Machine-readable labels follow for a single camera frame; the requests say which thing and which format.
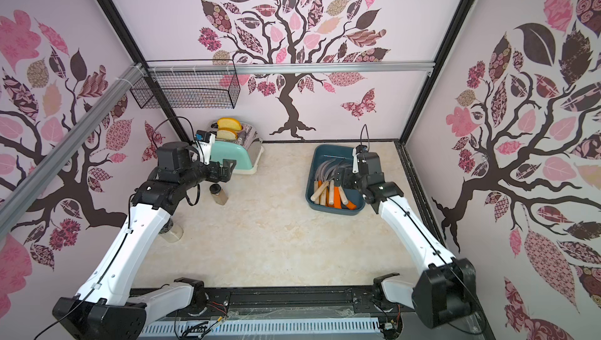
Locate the orange handle sickle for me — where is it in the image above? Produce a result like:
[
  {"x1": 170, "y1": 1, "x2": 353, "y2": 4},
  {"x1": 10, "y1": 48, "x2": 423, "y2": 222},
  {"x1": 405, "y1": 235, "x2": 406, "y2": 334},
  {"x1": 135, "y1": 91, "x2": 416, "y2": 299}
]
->
[{"x1": 332, "y1": 187, "x2": 342, "y2": 210}]

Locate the teal plastic storage box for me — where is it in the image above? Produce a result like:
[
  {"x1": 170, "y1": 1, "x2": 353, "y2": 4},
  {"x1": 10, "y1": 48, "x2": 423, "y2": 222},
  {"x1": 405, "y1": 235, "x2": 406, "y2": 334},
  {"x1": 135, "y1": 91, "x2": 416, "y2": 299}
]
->
[{"x1": 305, "y1": 145, "x2": 366, "y2": 216}]

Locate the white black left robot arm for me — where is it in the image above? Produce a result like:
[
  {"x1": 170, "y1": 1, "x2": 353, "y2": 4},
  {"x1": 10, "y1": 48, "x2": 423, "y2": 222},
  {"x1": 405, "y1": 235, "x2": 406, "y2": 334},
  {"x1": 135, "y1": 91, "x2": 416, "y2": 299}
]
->
[{"x1": 53, "y1": 160, "x2": 236, "y2": 339}]

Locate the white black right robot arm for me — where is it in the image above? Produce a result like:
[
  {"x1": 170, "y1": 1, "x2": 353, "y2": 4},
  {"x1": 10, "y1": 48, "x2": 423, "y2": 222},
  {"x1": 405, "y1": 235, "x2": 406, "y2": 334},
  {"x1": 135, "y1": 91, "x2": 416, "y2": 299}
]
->
[{"x1": 341, "y1": 145, "x2": 484, "y2": 328}]

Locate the black lid spice jar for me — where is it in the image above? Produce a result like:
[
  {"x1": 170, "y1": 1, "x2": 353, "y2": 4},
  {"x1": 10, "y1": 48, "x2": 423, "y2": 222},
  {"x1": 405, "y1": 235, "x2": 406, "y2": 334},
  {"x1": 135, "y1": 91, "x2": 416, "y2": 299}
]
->
[{"x1": 209, "y1": 184, "x2": 229, "y2": 206}]

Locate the pale bread slice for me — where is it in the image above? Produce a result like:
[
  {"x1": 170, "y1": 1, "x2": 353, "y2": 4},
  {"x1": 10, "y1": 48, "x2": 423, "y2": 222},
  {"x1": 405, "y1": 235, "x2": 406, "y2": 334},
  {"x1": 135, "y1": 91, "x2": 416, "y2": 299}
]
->
[{"x1": 216, "y1": 128, "x2": 239, "y2": 141}]

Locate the mint green toaster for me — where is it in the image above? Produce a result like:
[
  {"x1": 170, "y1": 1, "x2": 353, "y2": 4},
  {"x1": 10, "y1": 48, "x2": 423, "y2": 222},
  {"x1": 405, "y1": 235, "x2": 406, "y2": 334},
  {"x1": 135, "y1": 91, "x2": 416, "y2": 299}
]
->
[{"x1": 211, "y1": 123, "x2": 265, "y2": 175}]

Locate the yellow bread slice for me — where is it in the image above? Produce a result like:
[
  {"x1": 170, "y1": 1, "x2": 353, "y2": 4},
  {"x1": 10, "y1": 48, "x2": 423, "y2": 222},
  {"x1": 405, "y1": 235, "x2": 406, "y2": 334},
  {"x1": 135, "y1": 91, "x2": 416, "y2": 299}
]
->
[{"x1": 217, "y1": 117, "x2": 244, "y2": 132}]

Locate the clear glass jar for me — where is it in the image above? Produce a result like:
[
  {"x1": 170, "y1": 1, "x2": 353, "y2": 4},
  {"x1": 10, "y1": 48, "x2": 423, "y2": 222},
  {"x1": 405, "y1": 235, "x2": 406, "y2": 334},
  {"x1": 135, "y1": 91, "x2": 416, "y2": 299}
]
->
[{"x1": 159, "y1": 219, "x2": 184, "y2": 243}]

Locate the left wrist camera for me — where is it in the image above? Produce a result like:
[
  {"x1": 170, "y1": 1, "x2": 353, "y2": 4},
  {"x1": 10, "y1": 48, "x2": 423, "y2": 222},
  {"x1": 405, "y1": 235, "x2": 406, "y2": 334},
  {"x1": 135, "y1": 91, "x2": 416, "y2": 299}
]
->
[{"x1": 154, "y1": 128, "x2": 217, "y2": 184}]

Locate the black wire basket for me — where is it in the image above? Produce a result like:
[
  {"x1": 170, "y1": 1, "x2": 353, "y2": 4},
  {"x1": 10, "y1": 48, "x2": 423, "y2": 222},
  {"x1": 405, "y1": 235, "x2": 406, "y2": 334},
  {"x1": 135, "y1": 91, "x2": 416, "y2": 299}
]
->
[{"x1": 130, "y1": 58, "x2": 242, "y2": 109}]

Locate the aluminium rail back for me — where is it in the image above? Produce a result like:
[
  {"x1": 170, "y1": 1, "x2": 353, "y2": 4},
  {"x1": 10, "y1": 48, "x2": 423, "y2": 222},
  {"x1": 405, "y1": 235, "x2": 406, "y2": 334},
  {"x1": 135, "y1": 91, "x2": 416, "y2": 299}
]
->
[{"x1": 147, "y1": 61, "x2": 435, "y2": 75}]

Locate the aluminium rail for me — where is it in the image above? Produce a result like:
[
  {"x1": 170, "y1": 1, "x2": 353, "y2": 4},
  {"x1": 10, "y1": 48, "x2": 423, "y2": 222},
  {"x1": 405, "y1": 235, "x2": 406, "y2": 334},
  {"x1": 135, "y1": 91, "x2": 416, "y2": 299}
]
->
[
  {"x1": 147, "y1": 61, "x2": 435, "y2": 75},
  {"x1": 1, "y1": 63, "x2": 145, "y2": 237}
]

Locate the white vented cable duct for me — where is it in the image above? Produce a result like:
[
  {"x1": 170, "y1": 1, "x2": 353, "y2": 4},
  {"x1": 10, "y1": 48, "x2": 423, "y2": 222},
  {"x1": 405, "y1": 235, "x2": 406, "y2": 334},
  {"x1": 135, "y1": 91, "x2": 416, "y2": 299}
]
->
[{"x1": 139, "y1": 317, "x2": 380, "y2": 338}]

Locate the aluminium rail left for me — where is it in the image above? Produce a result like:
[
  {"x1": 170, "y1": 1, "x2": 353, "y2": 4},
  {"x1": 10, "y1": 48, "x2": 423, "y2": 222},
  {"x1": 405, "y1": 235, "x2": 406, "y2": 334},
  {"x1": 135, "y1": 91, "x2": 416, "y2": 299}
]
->
[{"x1": 1, "y1": 63, "x2": 145, "y2": 237}]

